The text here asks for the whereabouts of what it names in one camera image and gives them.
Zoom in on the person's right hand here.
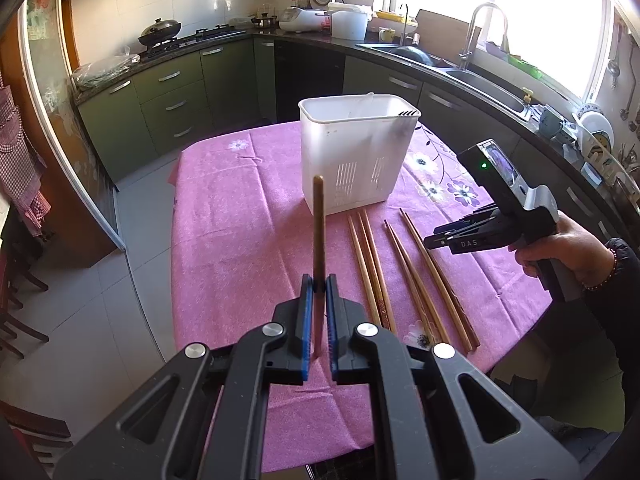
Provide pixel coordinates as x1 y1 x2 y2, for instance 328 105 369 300
514 212 617 292

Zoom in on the red checkered apron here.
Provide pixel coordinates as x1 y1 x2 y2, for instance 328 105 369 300
0 85 53 236

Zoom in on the white plastic bucket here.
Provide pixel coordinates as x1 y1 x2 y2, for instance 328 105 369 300
327 2 373 41

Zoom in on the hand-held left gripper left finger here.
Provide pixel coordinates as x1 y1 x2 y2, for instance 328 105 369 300
52 274 314 480

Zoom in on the clear plastic bag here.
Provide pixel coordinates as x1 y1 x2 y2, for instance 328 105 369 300
70 52 141 91

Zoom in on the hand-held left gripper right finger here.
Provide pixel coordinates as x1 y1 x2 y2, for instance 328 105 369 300
325 274 583 480

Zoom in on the white plate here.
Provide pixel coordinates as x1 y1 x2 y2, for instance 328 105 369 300
577 102 616 151

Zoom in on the black wok with lid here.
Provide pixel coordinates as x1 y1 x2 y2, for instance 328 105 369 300
138 17 183 47

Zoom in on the steel kitchen faucet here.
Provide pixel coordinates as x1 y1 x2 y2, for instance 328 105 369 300
459 2 510 71

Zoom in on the pink floral tablecloth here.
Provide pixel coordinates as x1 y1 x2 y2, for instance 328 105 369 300
170 121 553 473

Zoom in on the white plastic utensil holder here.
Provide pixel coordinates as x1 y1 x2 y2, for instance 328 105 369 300
298 92 422 217

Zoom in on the long wooden chopstick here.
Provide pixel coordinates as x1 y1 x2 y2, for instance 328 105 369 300
313 175 326 359

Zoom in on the glass sliding door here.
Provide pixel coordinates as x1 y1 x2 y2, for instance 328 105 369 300
17 0 123 256

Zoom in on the wooden cutting board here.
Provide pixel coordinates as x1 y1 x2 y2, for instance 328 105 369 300
415 9 481 58

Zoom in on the white rice cooker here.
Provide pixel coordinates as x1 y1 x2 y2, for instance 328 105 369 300
278 0 337 35

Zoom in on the green sink base cabinet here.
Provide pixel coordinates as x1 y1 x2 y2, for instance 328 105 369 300
342 55 640 261

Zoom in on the brown wooden chair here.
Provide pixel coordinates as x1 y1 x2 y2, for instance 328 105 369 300
0 400 76 468

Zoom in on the green tray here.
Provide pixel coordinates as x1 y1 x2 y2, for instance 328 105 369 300
507 52 546 81

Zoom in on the bead bracelet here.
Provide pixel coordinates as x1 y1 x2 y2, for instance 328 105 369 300
582 247 617 292

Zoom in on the dark stone countertop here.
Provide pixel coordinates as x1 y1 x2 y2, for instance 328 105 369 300
72 22 640 196

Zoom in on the person's right forearm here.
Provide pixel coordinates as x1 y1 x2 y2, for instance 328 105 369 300
582 237 640 361

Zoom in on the black built-in appliance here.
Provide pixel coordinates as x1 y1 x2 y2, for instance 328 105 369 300
274 40 346 123

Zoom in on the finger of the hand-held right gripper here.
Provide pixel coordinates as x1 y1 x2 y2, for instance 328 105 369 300
432 204 501 237
423 225 518 257

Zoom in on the kitchen window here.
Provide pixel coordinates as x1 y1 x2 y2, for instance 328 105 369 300
387 0 616 101

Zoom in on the steel double sink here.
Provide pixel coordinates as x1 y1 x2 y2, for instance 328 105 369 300
357 41 533 122

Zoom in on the green drawer base cabinet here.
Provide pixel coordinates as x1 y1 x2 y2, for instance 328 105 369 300
75 37 276 183

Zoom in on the dark wooden chair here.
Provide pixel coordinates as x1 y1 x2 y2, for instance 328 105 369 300
0 210 51 361

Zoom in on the dark wok in sink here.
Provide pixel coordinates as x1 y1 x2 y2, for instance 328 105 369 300
395 45 436 66

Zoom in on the black gas stove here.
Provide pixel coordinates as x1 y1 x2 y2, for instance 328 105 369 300
137 27 248 58

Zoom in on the row of wooden chopsticks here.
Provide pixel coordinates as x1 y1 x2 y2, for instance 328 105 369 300
346 207 481 353

